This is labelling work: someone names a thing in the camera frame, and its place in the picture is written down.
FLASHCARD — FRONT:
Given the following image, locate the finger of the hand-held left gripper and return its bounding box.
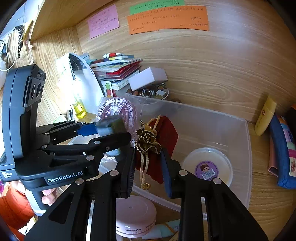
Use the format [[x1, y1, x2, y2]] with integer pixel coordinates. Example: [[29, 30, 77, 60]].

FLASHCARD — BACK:
[[35, 120, 102, 145], [40, 132, 132, 173]]

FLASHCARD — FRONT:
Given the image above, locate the yellow tube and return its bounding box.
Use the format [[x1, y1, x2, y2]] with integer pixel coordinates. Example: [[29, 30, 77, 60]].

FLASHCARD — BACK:
[[254, 95, 277, 136]]

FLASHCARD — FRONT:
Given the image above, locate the green paper note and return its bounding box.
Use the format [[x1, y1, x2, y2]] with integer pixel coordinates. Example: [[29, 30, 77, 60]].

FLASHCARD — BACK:
[[129, 0, 185, 15]]

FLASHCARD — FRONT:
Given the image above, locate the person's left hand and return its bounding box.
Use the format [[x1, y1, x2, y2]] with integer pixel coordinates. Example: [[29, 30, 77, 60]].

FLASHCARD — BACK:
[[41, 187, 58, 207]]

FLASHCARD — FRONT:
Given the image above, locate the wooden desktop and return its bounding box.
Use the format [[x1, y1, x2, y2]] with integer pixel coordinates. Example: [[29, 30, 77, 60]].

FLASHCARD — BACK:
[[53, 97, 295, 241]]

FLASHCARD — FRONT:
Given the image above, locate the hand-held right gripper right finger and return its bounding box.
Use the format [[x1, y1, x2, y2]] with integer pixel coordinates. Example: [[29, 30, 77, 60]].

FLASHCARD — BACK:
[[161, 148, 270, 241]]

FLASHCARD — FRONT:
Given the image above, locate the person's left forearm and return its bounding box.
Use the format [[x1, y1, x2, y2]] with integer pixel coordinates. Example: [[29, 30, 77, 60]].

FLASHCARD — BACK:
[[0, 183, 35, 234]]

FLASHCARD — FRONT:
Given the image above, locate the wooden shelf board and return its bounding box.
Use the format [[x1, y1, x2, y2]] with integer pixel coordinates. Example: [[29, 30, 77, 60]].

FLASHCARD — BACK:
[[30, 0, 116, 42]]

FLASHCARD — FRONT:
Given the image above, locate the fruit print box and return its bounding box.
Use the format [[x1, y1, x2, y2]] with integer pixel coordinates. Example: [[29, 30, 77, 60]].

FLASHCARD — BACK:
[[104, 81, 113, 98]]

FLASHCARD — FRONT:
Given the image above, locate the red pouch with gold ruffle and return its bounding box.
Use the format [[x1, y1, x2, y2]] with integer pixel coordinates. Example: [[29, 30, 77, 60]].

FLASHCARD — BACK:
[[134, 115, 179, 189]]

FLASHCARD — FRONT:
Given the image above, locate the white rectangular box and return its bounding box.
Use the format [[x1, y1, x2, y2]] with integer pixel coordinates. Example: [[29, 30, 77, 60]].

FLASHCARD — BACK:
[[128, 67, 168, 91]]

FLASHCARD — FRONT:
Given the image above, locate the yellow liquid spray bottle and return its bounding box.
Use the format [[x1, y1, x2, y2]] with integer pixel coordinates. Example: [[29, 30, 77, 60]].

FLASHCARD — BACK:
[[73, 102, 86, 120]]

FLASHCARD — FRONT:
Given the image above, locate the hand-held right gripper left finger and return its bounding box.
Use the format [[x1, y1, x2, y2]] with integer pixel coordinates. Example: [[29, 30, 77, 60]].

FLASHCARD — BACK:
[[23, 147, 137, 241]]

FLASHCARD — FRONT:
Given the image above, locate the grey dark block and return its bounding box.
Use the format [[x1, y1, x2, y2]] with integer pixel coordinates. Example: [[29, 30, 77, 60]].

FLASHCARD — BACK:
[[95, 116, 125, 136]]

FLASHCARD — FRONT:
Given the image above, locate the pink paper note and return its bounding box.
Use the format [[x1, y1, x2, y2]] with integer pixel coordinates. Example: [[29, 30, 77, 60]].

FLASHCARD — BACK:
[[87, 4, 120, 39]]

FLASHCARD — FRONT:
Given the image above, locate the blue pencil case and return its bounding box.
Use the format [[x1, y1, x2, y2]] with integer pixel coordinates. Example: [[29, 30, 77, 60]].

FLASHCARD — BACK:
[[269, 113, 296, 189]]

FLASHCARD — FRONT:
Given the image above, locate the white cable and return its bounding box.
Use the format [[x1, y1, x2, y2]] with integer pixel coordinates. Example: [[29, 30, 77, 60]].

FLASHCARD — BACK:
[[0, 35, 15, 72]]

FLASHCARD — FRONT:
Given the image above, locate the light green soft charm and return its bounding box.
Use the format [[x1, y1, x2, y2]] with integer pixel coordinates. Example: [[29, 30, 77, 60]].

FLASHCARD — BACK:
[[156, 220, 179, 240]]

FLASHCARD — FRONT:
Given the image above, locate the pink braided cord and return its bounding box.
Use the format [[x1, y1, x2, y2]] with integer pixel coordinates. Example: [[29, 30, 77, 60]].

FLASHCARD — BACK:
[[97, 97, 137, 160]]

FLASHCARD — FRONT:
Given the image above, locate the large white paper sheet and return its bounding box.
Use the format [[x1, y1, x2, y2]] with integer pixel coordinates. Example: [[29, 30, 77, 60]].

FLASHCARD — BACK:
[[55, 53, 104, 116]]

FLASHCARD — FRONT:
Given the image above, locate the pink round fan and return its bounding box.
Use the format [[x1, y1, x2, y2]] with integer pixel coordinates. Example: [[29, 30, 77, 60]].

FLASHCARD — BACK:
[[115, 195, 158, 241]]

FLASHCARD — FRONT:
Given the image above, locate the clear plastic storage box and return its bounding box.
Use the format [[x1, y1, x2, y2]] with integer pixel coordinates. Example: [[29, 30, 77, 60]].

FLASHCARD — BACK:
[[69, 93, 251, 219]]

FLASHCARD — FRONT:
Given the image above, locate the round white lidded container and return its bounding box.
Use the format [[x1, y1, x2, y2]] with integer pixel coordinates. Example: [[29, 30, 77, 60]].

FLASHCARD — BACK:
[[183, 147, 232, 188]]

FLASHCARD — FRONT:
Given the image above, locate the stack of books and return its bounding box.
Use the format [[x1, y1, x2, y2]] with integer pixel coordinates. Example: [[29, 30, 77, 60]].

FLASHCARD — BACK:
[[89, 53, 143, 98]]

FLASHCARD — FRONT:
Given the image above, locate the orange paper note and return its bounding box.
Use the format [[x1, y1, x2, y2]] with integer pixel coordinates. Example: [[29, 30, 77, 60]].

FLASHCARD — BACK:
[[127, 6, 210, 35]]

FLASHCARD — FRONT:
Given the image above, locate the black chain strap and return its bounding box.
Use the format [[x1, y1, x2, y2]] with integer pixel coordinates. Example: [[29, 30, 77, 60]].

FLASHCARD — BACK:
[[16, 25, 25, 61]]

